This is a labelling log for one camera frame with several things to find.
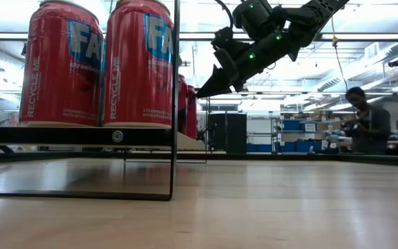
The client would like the yellow hanging cord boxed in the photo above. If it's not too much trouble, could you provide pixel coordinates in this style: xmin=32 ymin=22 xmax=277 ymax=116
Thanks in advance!
xmin=330 ymin=15 xmax=341 ymax=48

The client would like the black cabinet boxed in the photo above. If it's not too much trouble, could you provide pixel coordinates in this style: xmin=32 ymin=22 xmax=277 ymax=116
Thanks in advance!
xmin=225 ymin=113 xmax=247 ymax=155
xmin=207 ymin=113 xmax=227 ymax=155

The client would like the wooden shelf black metal frame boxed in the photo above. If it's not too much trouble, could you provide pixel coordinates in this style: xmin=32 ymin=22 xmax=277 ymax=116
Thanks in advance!
xmin=0 ymin=0 xmax=209 ymax=202

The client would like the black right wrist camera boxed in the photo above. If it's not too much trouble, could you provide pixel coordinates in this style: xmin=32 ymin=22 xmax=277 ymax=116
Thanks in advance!
xmin=211 ymin=26 xmax=237 ymax=52

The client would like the colourful wall poster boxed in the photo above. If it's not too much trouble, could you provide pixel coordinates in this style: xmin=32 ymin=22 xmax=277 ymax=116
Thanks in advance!
xmin=0 ymin=110 xmax=22 ymax=127

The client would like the metal storage rack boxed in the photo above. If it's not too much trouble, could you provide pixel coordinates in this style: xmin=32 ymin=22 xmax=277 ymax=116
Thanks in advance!
xmin=246 ymin=116 xmax=345 ymax=155

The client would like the long ceiling light bar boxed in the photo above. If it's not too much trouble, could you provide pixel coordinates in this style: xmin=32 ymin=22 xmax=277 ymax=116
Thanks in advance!
xmin=0 ymin=31 xmax=398 ymax=42

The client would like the white ceiling vent box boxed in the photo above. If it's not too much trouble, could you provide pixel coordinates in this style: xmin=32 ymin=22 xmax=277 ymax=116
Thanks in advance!
xmin=363 ymin=41 xmax=381 ymax=60

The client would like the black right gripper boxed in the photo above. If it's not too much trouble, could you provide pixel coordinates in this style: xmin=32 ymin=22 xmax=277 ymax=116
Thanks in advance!
xmin=196 ymin=33 xmax=286 ymax=98

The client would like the black aluminium table frame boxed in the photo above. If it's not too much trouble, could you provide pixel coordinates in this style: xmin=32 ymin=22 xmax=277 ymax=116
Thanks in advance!
xmin=0 ymin=151 xmax=398 ymax=169

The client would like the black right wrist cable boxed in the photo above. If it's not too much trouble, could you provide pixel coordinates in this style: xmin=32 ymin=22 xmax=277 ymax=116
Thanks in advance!
xmin=214 ymin=0 xmax=235 ymax=30

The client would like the person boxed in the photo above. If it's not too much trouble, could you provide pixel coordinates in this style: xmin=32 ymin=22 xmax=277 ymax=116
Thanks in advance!
xmin=339 ymin=86 xmax=393 ymax=156

